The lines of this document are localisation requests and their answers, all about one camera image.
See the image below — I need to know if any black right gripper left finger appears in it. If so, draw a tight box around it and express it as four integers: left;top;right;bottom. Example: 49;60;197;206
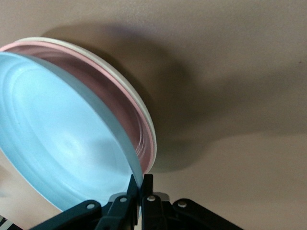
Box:
30;174;140;230

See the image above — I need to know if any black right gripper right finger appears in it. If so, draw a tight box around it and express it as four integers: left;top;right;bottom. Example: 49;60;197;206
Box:
140;173;243;230

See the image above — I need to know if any blue plate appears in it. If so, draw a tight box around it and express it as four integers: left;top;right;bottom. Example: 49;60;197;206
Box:
0;52;144;214

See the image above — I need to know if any pink plate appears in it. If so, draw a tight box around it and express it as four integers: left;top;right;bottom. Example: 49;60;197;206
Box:
0;40;154;175

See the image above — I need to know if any beige plate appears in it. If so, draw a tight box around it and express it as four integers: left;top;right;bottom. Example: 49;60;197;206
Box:
13;36;158;169

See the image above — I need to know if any brown table cloth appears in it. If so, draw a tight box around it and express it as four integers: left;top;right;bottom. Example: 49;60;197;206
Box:
0;0;307;230

